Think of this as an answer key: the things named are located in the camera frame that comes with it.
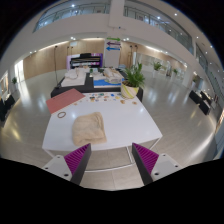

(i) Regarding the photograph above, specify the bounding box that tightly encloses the black chairs group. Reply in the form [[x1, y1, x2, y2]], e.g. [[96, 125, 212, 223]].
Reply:
[[188, 89, 214, 116], [0, 94, 18, 123]]

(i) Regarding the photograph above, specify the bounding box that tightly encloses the white architectural model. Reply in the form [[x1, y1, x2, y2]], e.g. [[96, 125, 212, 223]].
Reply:
[[60, 67, 87, 88]]

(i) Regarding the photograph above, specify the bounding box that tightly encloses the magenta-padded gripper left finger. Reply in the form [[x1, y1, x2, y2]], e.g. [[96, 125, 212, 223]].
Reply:
[[42, 143, 93, 186]]

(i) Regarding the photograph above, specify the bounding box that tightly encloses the small potted floor plant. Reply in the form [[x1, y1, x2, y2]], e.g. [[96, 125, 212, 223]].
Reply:
[[10, 76, 18, 91]]

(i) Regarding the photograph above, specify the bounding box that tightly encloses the beige knitted towel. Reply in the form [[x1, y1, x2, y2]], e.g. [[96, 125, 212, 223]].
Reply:
[[71, 111, 108, 147]]

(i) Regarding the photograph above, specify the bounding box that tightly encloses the black digital piano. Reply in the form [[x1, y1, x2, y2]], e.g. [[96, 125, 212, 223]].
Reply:
[[68, 52, 104, 70]]

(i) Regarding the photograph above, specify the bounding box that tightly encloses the black draped display table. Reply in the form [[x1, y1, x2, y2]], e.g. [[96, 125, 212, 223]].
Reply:
[[50, 71, 144, 103]]

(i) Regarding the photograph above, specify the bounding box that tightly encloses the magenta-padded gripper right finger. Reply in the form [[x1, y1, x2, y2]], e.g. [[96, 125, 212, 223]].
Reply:
[[131, 142, 184, 187]]

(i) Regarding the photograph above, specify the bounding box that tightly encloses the blue base architectural model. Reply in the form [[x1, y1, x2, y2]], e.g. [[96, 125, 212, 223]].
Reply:
[[92, 67, 125, 89]]

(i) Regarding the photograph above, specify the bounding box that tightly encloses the salmon pink flat board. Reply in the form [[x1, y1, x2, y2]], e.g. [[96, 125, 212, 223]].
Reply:
[[45, 87, 87, 115]]

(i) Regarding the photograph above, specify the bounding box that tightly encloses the purple lit display screen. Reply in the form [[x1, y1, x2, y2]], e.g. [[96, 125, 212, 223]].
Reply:
[[65, 52, 73, 70]]

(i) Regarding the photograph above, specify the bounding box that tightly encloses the potted plant in striped pot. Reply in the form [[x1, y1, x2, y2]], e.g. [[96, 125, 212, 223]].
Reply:
[[120, 62, 146, 100]]

